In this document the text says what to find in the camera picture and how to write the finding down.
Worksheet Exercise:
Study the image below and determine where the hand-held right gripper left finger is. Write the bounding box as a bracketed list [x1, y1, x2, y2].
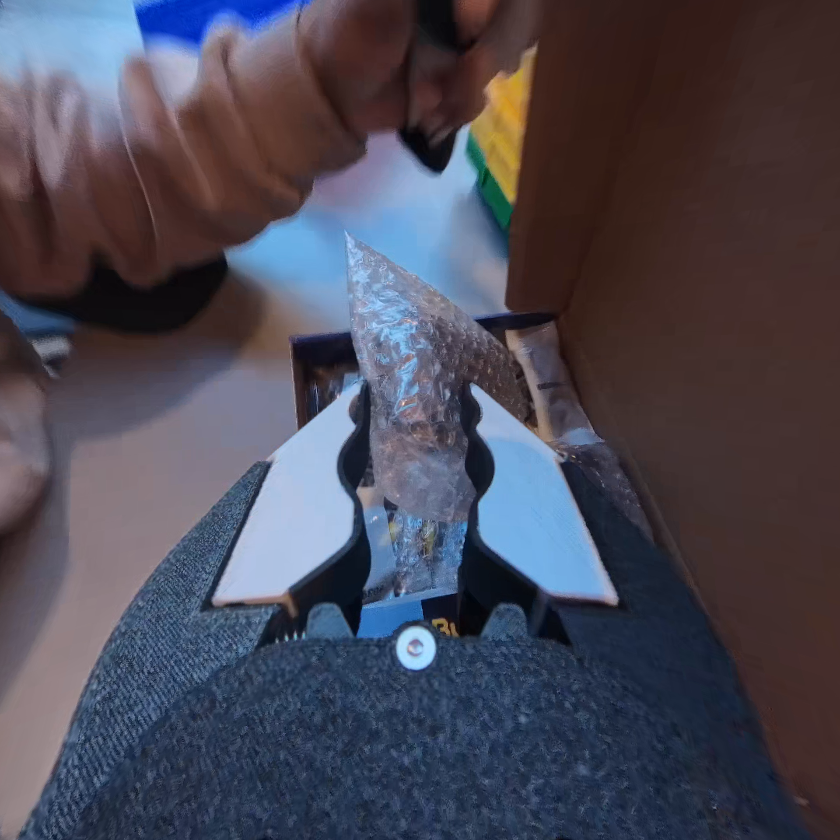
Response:
[211, 384, 371, 608]

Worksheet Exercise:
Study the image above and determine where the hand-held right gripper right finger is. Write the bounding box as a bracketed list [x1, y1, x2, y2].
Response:
[462, 384, 619, 606]

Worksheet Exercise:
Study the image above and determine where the bag of grey bricks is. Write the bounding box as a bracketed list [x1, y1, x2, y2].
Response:
[505, 322, 608, 454]

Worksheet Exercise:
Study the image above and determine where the bubble wrap bag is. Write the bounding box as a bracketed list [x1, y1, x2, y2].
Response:
[344, 230, 534, 524]

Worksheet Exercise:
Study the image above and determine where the blue cardboard kit box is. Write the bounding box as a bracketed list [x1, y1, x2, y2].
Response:
[289, 0, 840, 840]

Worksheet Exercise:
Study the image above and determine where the grey desk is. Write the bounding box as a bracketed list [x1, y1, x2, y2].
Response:
[0, 131, 513, 775]

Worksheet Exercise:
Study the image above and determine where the person's left hand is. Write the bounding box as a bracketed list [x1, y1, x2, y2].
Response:
[298, 0, 540, 142]

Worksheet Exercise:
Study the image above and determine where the green storage bin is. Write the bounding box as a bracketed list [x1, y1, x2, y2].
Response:
[465, 131, 514, 232]

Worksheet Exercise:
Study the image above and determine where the yellow storage bin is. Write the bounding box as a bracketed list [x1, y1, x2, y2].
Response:
[469, 49, 536, 198]

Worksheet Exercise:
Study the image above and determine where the white labelled parts bag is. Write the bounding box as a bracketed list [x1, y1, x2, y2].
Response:
[361, 502, 468, 599]

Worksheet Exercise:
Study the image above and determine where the black office chair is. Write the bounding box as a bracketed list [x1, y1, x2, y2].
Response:
[20, 256, 228, 333]

